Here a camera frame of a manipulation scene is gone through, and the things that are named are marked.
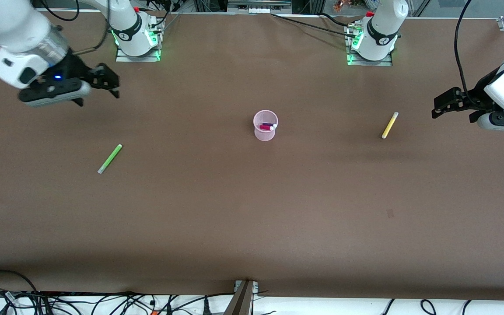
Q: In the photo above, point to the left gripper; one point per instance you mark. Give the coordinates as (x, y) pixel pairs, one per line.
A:
(472, 101)

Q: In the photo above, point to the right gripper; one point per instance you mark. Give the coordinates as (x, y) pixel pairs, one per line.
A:
(78, 70)

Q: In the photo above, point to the pink marker pen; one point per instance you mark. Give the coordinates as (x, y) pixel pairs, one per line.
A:
(266, 128)

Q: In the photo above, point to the purple marker pen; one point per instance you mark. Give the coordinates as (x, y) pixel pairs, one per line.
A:
(269, 124)

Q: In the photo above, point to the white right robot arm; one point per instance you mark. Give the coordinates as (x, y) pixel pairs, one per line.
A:
(7, 22)

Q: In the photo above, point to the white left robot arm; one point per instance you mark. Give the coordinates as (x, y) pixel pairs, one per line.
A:
(381, 30)

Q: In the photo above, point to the pink mesh pen holder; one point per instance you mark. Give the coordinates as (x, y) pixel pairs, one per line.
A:
(265, 134)

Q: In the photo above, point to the yellow marker pen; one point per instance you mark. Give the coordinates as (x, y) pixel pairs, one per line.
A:
(390, 125)

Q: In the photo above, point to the green marker pen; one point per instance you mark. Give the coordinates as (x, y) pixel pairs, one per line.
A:
(110, 159)

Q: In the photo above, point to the orange background object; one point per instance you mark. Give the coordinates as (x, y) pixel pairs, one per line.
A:
(341, 5)

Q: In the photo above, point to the black power plug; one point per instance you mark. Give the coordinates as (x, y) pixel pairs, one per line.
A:
(206, 306)

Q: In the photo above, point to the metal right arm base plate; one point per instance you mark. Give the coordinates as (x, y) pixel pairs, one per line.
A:
(123, 56)

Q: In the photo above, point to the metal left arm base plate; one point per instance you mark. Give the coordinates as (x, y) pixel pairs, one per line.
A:
(365, 62)

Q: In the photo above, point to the metal table clamp bracket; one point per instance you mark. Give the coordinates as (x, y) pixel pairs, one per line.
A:
(241, 297)

